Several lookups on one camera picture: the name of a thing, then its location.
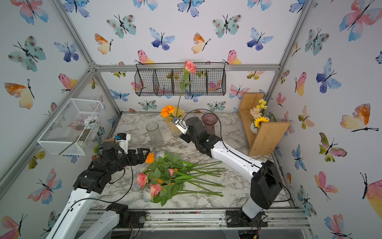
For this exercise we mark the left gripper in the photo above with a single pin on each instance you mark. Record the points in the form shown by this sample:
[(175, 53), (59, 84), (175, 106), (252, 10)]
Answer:
[(141, 159)]

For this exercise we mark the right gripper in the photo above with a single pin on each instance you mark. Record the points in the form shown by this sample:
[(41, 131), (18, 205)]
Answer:
[(185, 137)]

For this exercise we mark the orange marigold flower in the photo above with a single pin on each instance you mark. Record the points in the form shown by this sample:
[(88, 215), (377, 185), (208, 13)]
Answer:
[(169, 112)]

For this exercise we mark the pink rose tall stem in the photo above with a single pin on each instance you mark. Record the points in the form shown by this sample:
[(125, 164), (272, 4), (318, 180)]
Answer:
[(189, 68)]

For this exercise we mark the orange rose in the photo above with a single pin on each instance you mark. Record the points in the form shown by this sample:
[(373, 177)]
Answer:
[(150, 158)]

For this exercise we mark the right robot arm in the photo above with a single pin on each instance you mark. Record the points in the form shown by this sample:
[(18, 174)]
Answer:
[(265, 181)]

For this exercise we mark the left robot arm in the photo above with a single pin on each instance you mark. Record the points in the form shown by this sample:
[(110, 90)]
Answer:
[(86, 190)]

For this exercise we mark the purple ribbed glass vase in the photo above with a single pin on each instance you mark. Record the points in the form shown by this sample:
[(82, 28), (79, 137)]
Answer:
[(209, 121)]

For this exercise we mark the pink rose middle left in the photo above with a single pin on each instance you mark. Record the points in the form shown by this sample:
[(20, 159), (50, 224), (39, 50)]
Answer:
[(142, 180)]

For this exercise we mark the clear glass vase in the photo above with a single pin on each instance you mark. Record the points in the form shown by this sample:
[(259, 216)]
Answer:
[(155, 134)]

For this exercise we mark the yellow ruffled glass vase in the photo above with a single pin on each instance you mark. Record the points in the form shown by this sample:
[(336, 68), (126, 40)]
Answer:
[(175, 132)]

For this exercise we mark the pink rose lower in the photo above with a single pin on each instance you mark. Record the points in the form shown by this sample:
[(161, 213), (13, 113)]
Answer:
[(155, 189)]

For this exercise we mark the white blue rose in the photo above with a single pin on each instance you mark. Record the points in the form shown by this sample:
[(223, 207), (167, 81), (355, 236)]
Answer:
[(147, 196)]

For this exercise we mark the green succulent in pink pot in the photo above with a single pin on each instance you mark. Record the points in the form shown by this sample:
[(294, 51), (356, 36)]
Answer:
[(95, 156)]

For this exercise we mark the sunflower bouquet in white vase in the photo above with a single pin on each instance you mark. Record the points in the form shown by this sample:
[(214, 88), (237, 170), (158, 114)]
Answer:
[(259, 116)]

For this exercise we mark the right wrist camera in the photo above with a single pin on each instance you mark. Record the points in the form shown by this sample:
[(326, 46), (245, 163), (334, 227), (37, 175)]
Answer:
[(180, 124)]

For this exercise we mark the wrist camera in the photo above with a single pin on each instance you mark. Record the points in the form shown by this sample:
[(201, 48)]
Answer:
[(180, 124), (122, 139)]

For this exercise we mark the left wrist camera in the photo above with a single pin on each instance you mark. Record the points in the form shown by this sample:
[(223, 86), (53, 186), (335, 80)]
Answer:
[(122, 139)]

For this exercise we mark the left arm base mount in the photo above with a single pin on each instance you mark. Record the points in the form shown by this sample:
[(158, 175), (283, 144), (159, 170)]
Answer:
[(127, 217)]

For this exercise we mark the aluminium front rail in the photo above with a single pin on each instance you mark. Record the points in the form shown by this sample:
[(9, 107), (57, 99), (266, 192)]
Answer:
[(214, 219)]

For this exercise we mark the black wire wall basket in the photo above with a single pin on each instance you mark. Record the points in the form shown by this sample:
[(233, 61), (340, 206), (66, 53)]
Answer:
[(163, 79)]

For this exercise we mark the wooden wall shelf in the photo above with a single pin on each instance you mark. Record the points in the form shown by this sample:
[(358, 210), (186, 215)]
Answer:
[(269, 134)]

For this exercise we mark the white mesh wall box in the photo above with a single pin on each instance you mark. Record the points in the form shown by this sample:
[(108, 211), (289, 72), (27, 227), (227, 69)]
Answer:
[(73, 128)]

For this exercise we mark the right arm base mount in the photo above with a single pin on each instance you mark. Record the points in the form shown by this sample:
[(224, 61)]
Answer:
[(237, 219)]

